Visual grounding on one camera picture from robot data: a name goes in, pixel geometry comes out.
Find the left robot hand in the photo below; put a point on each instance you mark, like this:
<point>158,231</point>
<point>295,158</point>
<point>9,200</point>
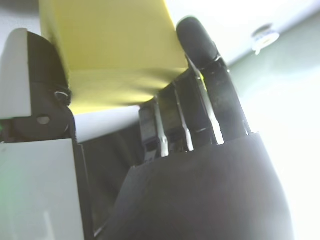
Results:
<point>200,195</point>

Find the large yellow block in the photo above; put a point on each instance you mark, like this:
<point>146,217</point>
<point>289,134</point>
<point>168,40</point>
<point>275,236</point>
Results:
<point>112,50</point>

